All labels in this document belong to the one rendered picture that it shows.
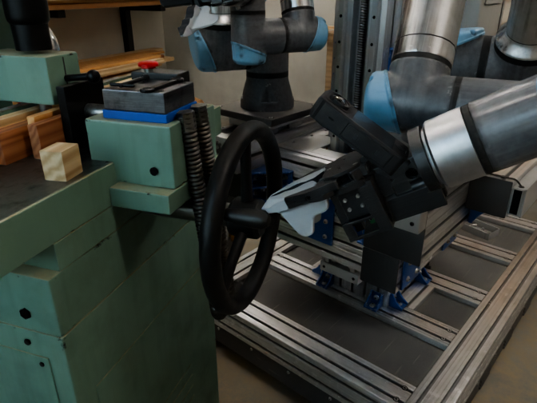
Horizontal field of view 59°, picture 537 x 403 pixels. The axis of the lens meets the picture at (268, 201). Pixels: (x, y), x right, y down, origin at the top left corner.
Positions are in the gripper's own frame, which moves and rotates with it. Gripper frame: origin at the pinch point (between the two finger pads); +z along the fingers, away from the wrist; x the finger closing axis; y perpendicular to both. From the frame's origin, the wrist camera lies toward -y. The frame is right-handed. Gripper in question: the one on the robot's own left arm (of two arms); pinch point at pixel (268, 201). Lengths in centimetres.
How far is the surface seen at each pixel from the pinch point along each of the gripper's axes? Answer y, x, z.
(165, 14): -105, 357, 194
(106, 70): -68, 224, 183
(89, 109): -21.8, 7.6, 23.5
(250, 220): 0.5, -3.1, 1.7
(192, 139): -10.8, 5.3, 8.6
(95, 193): -10.8, -3.2, 21.0
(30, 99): -27.2, 4.7, 29.7
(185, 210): -1.8, 6.4, 16.8
